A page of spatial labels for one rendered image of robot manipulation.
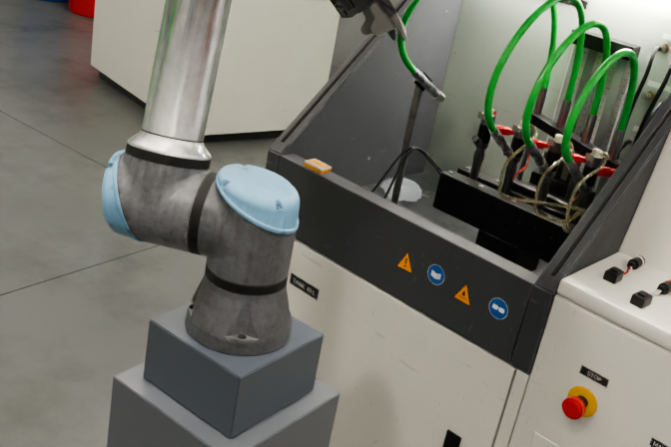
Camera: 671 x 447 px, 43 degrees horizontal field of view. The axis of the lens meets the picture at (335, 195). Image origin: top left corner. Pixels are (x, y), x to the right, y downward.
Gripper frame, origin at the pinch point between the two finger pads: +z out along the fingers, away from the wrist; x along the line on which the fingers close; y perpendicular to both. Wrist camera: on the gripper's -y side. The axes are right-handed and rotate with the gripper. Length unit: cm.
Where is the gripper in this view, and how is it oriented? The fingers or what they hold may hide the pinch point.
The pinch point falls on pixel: (399, 33)
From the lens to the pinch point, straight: 171.0
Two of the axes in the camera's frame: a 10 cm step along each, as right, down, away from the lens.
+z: 5.7, 7.7, 2.8
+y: -7.9, 6.1, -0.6
